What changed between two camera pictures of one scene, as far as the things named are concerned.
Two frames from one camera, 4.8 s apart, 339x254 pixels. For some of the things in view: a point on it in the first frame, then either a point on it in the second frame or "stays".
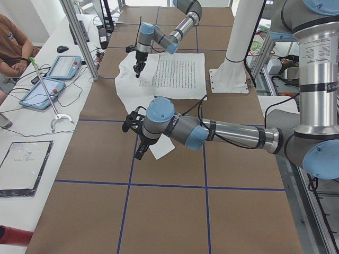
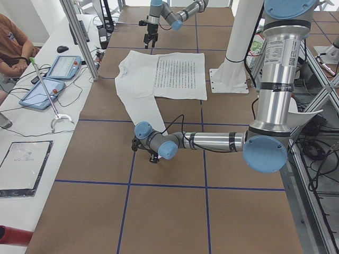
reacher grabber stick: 59,116 stays
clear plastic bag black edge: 22,168 stays
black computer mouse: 62,48 stays
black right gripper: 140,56 to 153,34
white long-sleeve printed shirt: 168,75 stays
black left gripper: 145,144 to 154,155
